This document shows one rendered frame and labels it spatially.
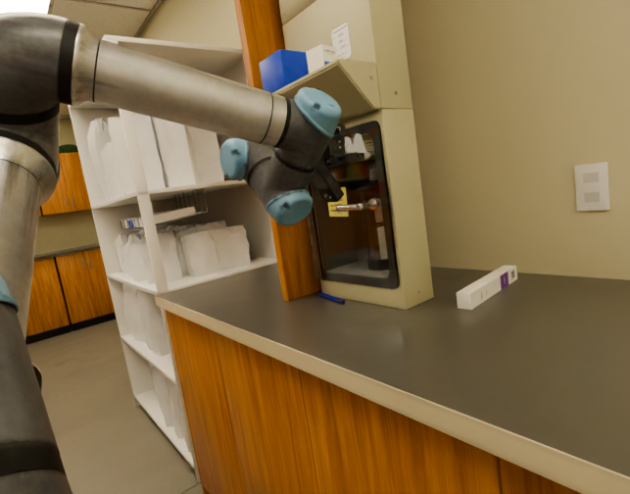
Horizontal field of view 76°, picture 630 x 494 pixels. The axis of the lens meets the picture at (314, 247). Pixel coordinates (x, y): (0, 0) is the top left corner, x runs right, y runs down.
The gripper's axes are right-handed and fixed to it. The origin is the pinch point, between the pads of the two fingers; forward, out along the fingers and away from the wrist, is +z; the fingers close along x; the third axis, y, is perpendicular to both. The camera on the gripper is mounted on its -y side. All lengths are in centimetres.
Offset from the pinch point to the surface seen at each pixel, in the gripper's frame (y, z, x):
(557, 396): -37, -17, -45
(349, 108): 11.7, -1.7, 1.6
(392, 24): 28.7, 9.3, -4.5
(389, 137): 3.7, 3.7, -4.5
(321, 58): 23.2, -5.6, 4.2
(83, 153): 38, -19, 220
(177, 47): 65, 8, 112
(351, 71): 17.8, -5.7, -4.5
